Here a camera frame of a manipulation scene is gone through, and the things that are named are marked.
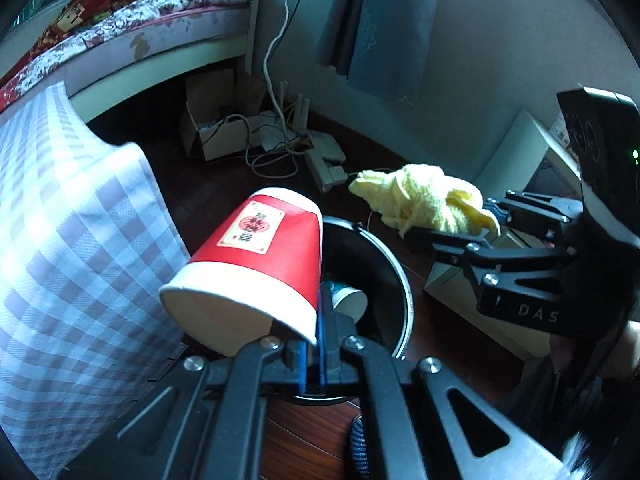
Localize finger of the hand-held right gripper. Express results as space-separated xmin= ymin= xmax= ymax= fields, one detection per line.
xmin=402 ymin=226 xmax=575 ymax=272
xmin=482 ymin=190 xmax=585 ymax=234

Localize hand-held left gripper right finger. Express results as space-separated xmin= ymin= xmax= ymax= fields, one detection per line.
xmin=319 ymin=282 xmax=577 ymax=480

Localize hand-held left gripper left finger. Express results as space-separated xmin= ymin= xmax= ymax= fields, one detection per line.
xmin=57 ymin=332 xmax=311 ymax=480

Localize blue paper cup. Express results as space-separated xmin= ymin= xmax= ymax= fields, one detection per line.
xmin=320 ymin=272 xmax=369 ymax=322

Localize yellow cloth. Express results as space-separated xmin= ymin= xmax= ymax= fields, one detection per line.
xmin=348 ymin=162 xmax=502 ymax=238

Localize black trash bin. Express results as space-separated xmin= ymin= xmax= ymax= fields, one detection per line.
xmin=290 ymin=215 xmax=415 ymax=406

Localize red paper cup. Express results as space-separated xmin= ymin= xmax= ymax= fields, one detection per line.
xmin=159 ymin=186 xmax=323 ymax=358

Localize white cabinet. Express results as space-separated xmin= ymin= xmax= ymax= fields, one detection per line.
xmin=424 ymin=109 xmax=587 ymax=362

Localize blue mesh shoe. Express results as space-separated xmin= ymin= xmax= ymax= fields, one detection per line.
xmin=346 ymin=414 xmax=372 ymax=480

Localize white power strip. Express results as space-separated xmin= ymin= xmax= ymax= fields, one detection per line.
xmin=304 ymin=149 xmax=349 ymax=192

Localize white router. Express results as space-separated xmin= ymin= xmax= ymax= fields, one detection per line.
xmin=259 ymin=80 xmax=346 ymax=162

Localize grey curtain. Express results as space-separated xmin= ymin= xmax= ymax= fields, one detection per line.
xmin=316 ymin=0 xmax=442 ymax=107

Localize checked tablecloth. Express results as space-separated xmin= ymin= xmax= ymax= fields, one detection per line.
xmin=0 ymin=80 xmax=191 ymax=478

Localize cardboard box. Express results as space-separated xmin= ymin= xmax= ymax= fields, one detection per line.
xmin=179 ymin=67 xmax=269 ymax=162

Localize white bed with red headboard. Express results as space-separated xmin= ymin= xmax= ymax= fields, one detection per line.
xmin=65 ymin=0 xmax=267 ymax=122

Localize grey mattress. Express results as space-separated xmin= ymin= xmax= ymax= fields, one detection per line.
xmin=70 ymin=2 xmax=252 ymax=102

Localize bed with floral blanket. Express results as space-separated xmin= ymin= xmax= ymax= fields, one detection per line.
xmin=0 ymin=0 xmax=251 ymax=107

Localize red printed blanket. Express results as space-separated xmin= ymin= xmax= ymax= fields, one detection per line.
xmin=0 ymin=0 xmax=137 ymax=77

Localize tangled white cables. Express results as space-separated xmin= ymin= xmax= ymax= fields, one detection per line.
xmin=244 ymin=114 xmax=312 ymax=179

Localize white cable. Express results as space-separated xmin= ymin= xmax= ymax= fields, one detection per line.
xmin=261 ymin=0 xmax=292 ymax=128

